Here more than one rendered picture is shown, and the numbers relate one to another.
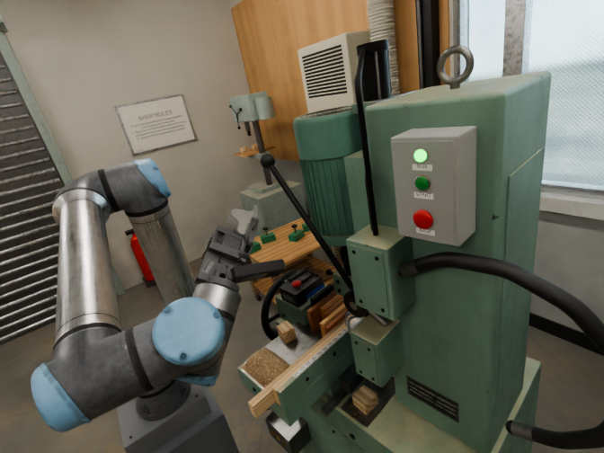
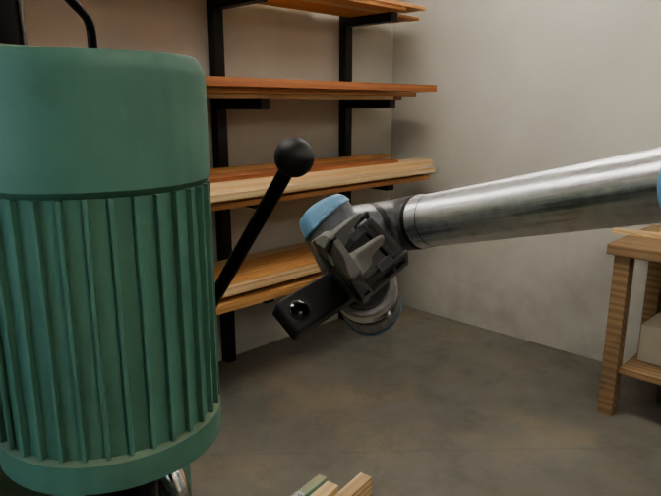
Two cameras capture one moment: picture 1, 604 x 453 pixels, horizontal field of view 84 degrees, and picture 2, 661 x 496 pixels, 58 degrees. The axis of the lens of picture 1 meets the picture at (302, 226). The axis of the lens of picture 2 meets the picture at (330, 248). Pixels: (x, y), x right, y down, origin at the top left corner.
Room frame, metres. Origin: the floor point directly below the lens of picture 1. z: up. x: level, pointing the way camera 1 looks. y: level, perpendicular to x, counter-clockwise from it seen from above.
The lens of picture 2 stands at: (1.30, -0.06, 1.47)
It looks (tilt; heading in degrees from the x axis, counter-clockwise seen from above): 13 degrees down; 165
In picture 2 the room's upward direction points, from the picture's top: straight up
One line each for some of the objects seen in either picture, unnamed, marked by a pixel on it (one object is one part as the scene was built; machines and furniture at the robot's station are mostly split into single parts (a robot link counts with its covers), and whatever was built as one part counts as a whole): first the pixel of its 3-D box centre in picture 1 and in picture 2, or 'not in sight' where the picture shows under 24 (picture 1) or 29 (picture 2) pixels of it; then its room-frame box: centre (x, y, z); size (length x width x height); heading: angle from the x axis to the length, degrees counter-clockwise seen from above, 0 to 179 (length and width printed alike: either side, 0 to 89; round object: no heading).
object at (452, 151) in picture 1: (433, 185); not in sight; (0.47, -0.21, 1.40); 0.10 x 0.06 x 0.16; 39
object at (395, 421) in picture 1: (400, 376); not in sight; (0.71, -0.19, 0.76); 0.57 x 0.45 x 0.09; 39
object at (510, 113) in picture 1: (457, 271); not in sight; (0.58, -0.30, 1.16); 0.22 x 0.22 x 0.72; 39
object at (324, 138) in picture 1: (338, 176); (100, 260); (0.81, -0.11, 1.35); 0.18 x 0.18 x 0.31
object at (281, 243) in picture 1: (294, 262); not in sight; (2.31, 0.12, 0.32); 0.66 x 0.57 x 0.64; 119
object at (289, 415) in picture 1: (326, 323); not in sight; (0.87, -0.01, 0.87); 0.61 x 0.30 x 0.06; 129
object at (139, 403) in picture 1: (160, 386); not in sight; (0.94, 0.62, 0.68); 0.19 x 0.19 x 0.10
